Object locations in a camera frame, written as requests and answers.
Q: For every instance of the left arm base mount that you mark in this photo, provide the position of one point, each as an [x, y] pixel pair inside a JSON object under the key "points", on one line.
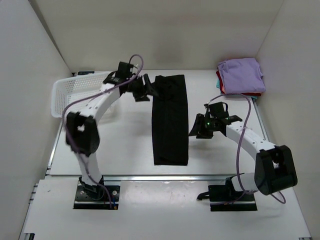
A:
{"points": [[86, 200]]}

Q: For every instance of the teal folded t shirt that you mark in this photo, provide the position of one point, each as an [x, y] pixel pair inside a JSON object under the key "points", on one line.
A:
{"points": [[218, 84]]}

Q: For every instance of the small dark label plate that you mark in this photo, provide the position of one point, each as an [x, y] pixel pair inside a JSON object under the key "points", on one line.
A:
{"points": [[81, 73]]}

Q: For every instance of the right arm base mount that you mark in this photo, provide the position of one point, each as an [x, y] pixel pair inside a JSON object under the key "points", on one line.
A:
{"points": [[224, 198]]}

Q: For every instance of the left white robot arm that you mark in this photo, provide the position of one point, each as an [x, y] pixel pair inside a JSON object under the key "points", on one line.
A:
{"points": [[81, 127]]}

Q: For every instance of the white plastic basket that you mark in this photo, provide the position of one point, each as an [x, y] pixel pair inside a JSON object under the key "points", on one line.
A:
{"points": [[68, 90]]}

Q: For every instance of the red folded t shirt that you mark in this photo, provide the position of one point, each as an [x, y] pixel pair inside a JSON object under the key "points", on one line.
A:
{"points": [[219, 76]]}

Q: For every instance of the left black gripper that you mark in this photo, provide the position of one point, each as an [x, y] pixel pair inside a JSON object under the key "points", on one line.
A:
{"points": [[141, 96]]}

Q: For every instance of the purple folded t shirt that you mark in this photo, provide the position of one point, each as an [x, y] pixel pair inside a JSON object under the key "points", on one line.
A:
{"points": [[241, 76]]}

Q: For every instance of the black t shirt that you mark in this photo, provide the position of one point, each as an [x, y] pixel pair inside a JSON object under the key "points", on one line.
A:
{"points": [[170, 121]]}

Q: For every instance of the aluminium rail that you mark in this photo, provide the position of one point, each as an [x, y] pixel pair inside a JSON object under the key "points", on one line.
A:
{"points": [[164, 178]]}

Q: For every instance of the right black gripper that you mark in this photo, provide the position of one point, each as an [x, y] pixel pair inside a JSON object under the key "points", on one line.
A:
{"points": [[197, 129]]}

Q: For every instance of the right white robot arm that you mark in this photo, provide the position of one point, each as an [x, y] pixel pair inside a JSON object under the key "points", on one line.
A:
{"points": [[274, 168]]}

